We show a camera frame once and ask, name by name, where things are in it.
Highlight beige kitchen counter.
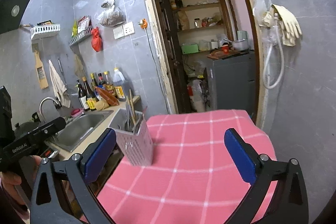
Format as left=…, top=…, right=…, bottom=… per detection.
left=45, top=95, right=142, bottom=161

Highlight person's left hand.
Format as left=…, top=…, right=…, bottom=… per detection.
left=0, top=155, right=42, bottom=214

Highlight hanging loofah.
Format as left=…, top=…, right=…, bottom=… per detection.
left=73, top=54, right=85, bottom=77

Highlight pink checked tablecloth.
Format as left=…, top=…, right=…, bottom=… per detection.
left=97, top=109, right=278, bottom=224

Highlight clear bottle with yellow cap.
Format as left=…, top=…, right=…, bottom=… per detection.
left=103, top=71, right=116, bottom=97

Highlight brown cutting board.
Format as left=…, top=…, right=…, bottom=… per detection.
left=206, top=49, right=243, bottom=60

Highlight black range hood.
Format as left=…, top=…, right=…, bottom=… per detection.
left=0, top=0, right=38, bottom=35

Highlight red plastic bag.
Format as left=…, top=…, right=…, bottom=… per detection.
left=91, top=27, right=103, bottom=52

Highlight white perforated utensil holder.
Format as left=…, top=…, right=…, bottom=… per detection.
left=109, top=108, right=154, bottom=167

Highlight brown packet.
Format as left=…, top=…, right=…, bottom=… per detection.
left=94, top=86, right=120, bottom=106

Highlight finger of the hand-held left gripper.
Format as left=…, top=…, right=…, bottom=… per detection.
left=31, top=117, right=67, bottom=153

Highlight beige towel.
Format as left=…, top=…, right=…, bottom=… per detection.
left=49, top=59, right=71, bottom=108

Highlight wooden shelf unit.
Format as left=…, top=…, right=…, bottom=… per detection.
left=167, top=0, right=234, bottom=54

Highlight steel sink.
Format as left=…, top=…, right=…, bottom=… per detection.
left=45, top=110, right=114, bottom=153

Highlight red white seasoning packet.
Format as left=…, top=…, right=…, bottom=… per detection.
left=77, top=16, right=91, bottom=31

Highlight clear bag of dark dried goods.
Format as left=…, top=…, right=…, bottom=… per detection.
left=97, top=6, right=126, bottom=28

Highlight clear hanging plastic bag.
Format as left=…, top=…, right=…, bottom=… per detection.
left=253, top=0, right=279, bottom=46

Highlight white wall socket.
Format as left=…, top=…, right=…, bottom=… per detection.
left=123, top=21, right=135, bottom=36

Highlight plastic bags on floor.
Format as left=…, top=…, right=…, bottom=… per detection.
left=187, top=80, right=208, bottom=112

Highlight black wok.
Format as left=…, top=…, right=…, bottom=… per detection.
left=14, top=122, right=41, bottom=135

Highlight steel faucet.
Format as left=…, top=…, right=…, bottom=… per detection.
left=39, top=97, right=61, bottom=119

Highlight hanging metal utensil handle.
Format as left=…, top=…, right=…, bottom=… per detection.
left=57, top=56, right=67, bottom=88

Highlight white wall basket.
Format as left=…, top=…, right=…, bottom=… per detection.
left=30, top=24, right=61, bottom=40

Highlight wooden door frame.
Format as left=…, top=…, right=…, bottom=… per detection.
left=135, top=0, right=268, bottom=130

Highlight large dark liquid jug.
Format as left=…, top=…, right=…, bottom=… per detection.
left=112, top=67, right=132, bottom=102

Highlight white hose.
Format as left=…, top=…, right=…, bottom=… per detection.
left=262, top=13, right=285, bottom=90

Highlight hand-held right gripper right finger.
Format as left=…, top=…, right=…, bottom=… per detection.
left=224, top=128, right=309, bottom=224

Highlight beige wrapped pack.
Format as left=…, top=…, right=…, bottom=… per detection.
left=95, top=100, right=109, bottom=111

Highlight wooden grater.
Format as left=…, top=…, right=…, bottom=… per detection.
left=32, top=43, right=49, bottom=90

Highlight white pot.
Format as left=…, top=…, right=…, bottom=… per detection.
left=232, top=39, right=249, bottom=51

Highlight green box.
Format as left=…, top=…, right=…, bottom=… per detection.
left=181, top=44, right=198, bottom=55

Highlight grey cable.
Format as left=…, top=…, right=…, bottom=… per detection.
left=146, top=28, right=168, bottom=114

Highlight dark wooden door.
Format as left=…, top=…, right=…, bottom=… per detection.
left=154, top=0, right=192, bottom=114

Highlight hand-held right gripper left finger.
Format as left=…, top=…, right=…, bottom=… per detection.
left=30, top=128, right=117, bottom=224

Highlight wooden chopstick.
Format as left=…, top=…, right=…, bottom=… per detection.
left=125, top=95, right=132, bottom=132
left=129, top=94, right=137, bottom=125

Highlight pair of beige rubber gloves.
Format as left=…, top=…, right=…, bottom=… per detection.
left=259, top=4, right=302, bottom=46

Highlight dark bottle with yellow label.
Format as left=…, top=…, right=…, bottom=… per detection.
left=82, top=76, right=97, bottom=111

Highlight grey wall shelf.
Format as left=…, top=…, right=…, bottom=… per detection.
left=69, top=26, right=93, bottom=47

